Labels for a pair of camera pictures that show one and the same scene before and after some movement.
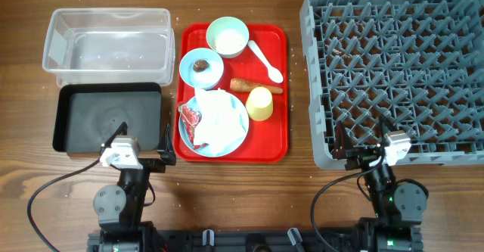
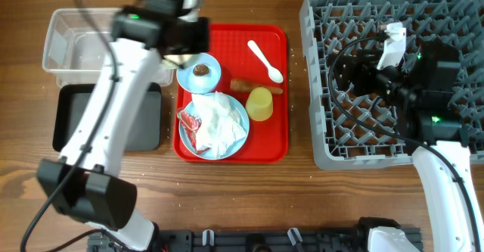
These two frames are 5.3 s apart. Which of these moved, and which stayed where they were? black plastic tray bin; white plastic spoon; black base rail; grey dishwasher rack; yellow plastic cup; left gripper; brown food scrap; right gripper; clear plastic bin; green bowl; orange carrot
Moved: right gripper; green bowl; left gripper; brown food scrap
Stayed: black base rail; black plastic tray bin; grey dishwasher rack; clear plastic bin; yellow plastic cup; white plastic spoon; orange carrot
